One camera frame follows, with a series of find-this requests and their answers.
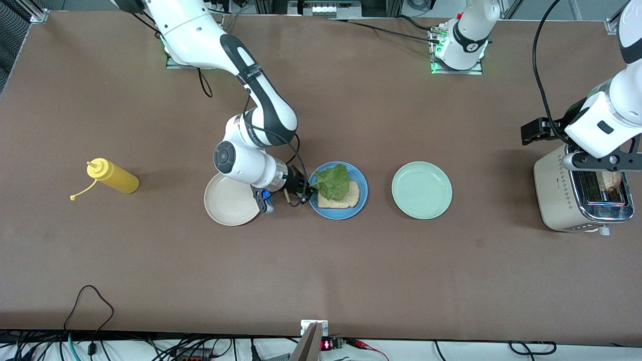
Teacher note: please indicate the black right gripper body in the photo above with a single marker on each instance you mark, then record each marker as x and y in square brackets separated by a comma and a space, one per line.
[296, 181]

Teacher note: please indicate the green lettuce leaf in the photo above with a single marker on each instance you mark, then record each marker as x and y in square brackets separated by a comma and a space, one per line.
[333, 183]

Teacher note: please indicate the brown bread slice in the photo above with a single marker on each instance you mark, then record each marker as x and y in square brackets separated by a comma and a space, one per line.
[613, 181]
[346, 202]

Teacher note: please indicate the yellow mustard squeeze bottle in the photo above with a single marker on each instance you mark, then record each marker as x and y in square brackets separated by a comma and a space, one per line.
[120, 181]

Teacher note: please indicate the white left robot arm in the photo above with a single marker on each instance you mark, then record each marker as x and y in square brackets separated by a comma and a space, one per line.
[617, 115]

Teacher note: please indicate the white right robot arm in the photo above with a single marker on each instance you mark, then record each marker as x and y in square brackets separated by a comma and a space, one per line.
[200, 35]

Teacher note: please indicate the blue round plate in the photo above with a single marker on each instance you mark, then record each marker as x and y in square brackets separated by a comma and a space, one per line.
[337, 214]

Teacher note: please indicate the beige round plate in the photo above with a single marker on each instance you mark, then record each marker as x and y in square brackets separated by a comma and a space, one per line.
[230, 210]

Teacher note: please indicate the pale green round plate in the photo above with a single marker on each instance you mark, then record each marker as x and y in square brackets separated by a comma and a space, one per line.
[421, 190]

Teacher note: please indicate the cream and chrome toaster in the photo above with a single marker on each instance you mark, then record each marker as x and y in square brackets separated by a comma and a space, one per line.
[551, 195]

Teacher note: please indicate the circuit board with red display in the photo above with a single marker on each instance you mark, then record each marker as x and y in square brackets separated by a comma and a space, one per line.
[327, 345]

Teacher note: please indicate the red clip lead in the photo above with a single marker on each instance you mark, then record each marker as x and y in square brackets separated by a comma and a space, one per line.
[361, 343]

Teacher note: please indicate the black white checkered fabric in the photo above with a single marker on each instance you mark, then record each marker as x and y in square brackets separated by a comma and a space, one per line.
[12, 40]

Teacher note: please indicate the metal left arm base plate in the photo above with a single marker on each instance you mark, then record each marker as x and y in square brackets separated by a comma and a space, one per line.
[456, 72]

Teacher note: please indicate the metal table corner bracket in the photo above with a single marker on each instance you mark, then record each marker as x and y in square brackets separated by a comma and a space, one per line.
[609, 26]
[39, 16]

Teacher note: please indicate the small white bracket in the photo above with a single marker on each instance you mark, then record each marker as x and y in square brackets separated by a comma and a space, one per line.
[304, 327]

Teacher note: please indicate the grey camera post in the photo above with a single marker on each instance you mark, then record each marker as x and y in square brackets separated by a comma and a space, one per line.
[311, 346]

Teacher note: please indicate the aluminium frame rail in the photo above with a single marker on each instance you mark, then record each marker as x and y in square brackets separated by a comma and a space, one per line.
[326, 9]

